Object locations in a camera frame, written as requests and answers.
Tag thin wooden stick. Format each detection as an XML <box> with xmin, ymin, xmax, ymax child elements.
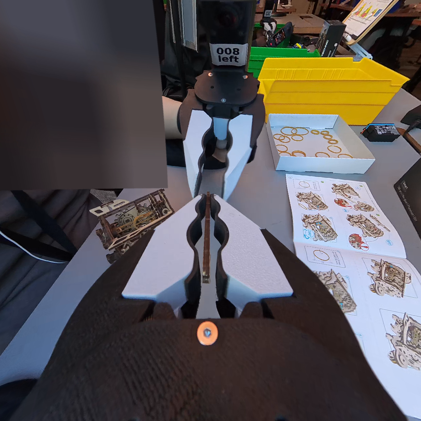
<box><xmin>201</xmin><ymin>192</ymin><xmax>212</xmax><ymax>284</ymax></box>

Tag black handheld device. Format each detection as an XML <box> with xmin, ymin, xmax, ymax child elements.
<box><xmin>268</xmin><ymin>22</ymin><xmax>294</xmax><ymax>48</ymax></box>

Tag black webbing strap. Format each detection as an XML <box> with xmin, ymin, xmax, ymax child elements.
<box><xmin>0</xmin><ymin>228</ymin><xmax>71</xmax><ymax>262</ymax></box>
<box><xmin>10</xmin><ymin>190</ymin><xmax>78</xmax><ymax>260</ymax></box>

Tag black printed carton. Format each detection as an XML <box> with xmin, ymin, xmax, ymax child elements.
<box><xmin>316</xmin><ymin>20</ymin><xmax>346</xmax><ymax>58</ymax></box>

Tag green plastic bin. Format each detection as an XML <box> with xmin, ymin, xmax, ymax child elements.
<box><xmin>247</xmin><ymin>46</ymin><xmax>321</xmax><ymax>78</ymax></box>

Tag printed instruction booklet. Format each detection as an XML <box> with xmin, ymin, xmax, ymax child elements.
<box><xmin>285</xmin><ymin>174</ymin><xmax>421</xmax><ymax>418</ymax></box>

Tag colourful printed board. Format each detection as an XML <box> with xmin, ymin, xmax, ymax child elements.
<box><xmin>342</xmin><ymin>0</ymin><xmax>400</xmax><ymax>45</ymax></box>

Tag white thin cable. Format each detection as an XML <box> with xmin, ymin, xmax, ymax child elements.
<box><xmin>0</xmin><ymin>228</ymin><xmax>70</xmax><ymax>264</ymax></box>

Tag black angular object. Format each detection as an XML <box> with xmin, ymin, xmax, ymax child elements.
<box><xmin>401</xmin><ymin>105</ymin><xmax>421</xmax><ymax>132</ymax></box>

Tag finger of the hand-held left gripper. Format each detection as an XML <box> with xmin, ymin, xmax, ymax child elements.
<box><xmin>223</xmin><ymin>114</ymin><xmax>258</xmax><ymax>201</ymax></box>
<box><xmin>182</xmin><ymin>108</ymin><xmax>214</xmax><ymax>198</ymax></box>

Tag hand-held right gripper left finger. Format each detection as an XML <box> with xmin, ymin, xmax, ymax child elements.
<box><xmin>122</xmin><ymin>196</ymin><xmax>207</xmax><ymax>317</ymax></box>

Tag loose rubber bands group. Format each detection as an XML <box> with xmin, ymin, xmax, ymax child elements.
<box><xmin>273</xmin><ymin>126</ymin><xmax>353</xmax><ymax>158</ymax></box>

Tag white cardboard box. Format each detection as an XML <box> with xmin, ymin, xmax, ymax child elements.
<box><xmin>266</xmin><ymin>113</ymin><xmax>375</xmax><ymax>174</ymax></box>

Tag person's left forearm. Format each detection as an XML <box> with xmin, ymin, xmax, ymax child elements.
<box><xmin>162</xmin><ymin>97</ymin><xmax>183</xmax><ymax>140</ymax></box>

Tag grey mesh office chair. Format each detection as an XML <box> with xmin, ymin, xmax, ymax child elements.
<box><xmin>90</xmin><ymin>188</ymin><xmax>124</xmax><ymax>206</ymax></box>

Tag black cardboard box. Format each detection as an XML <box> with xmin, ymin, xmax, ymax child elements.
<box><xmin>394</xmin><ymin>161</ymin><xmax>421</xmax><ymax>231</ymax></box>

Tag yellow rubber band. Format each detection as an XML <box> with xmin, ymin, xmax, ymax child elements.
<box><xmin>117</xmin><ymin>212</ymin><xmax>155</xmax><ymax>232</ymax></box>

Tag wooden mechanical model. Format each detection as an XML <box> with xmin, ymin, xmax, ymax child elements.
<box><xmin>89</xmin><ymin>188</ymin><xmax>175</xmax><ymax>264</ymax></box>

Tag yellow plastic bin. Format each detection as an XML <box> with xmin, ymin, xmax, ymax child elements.
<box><xmin>257</xmin><ymin>57</ymin><xmax>410</xmax><ymax>126</ymax></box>

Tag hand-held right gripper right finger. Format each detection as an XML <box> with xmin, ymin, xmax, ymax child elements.
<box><xmin>213</xmin><ymin>193</ymin><xmax>294</xmax><ymax>317</ymax></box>

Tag black battery with blue label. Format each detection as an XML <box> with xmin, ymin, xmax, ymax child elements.
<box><xmin>360</xmin><ymin>123</ymin><xmax>401</xmax><ymax>143</ymax></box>

